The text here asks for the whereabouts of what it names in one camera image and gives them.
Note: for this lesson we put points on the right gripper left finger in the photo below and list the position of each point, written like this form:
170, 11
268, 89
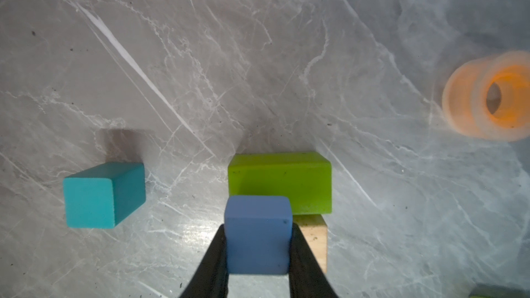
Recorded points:
211, 277

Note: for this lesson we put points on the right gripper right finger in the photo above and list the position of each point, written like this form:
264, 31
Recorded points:
306, 278

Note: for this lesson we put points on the natural wood rectangular block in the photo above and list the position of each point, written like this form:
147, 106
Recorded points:
315, 231

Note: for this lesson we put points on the blue cube block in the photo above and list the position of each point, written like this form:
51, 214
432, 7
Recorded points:
258, 232

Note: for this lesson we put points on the dark green rectangular block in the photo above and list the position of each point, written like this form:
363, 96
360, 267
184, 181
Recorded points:
304, 178

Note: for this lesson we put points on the teal cube block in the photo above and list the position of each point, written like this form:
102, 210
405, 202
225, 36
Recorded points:
103, 196

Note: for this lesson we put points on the light green rectangular block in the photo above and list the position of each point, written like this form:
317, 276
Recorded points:
494, 291

